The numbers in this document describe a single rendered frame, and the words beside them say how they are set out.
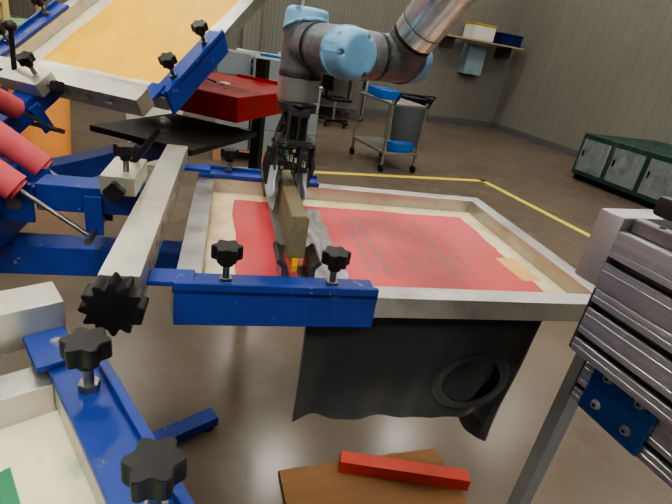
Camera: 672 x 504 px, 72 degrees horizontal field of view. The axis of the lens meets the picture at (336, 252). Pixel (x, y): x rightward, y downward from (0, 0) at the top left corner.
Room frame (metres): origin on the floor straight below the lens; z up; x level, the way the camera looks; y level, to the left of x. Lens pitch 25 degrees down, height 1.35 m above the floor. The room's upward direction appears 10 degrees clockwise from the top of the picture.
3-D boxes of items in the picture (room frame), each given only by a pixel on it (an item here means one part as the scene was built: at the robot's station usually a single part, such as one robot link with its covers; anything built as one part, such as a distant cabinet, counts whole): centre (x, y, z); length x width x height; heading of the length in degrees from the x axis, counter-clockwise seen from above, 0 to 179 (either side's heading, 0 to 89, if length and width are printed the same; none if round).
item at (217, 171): (1.14, 0.22, 0.98); 0.30 x 0.05 x 0.07; 105
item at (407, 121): (7.55, -0.78, 0.36); 0.58 x 0.57 x 0.72; 24
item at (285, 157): (0.85, 0.11, 1.17); 0.09 x 0.08 x 0.12; 16
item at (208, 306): (0.61, 0.08, 0.98); 0.30 x 0.05 x 0.07; 105
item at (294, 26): (0.86, 0.11, 1.33); 0.09 x 0.08 x 0.11; 40
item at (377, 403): (0.78, -0.18, 0.77); 0.46 x 0.09 x 0.36; 105
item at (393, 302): (0.94, -0.08, 0.97); 0.79 x 0.58 x 0.04; 105
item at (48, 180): (0.79, 0.46, 1.02); 0.17 x 0.06 x 0.05; 105
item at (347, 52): (0.80, 0.04, 1.33); 0.11 x 0.11 x 0.08; 40
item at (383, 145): (5.82, -0.38, 0.46); 0.98 x 0.57 x 0.93; 24
